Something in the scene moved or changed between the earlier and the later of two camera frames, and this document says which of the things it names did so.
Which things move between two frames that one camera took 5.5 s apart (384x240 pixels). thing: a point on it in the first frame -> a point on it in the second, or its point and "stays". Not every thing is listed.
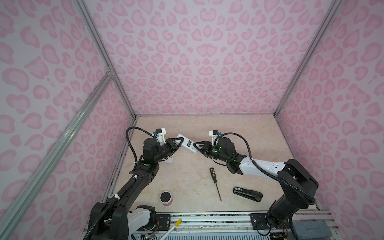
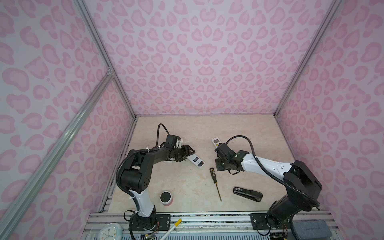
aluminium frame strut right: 308,58 stays
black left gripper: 170,143 -> 186,152
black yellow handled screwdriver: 212,171 stays
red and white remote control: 187,143 -> 196,160
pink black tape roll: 166,198 stays
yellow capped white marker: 177,223 stays
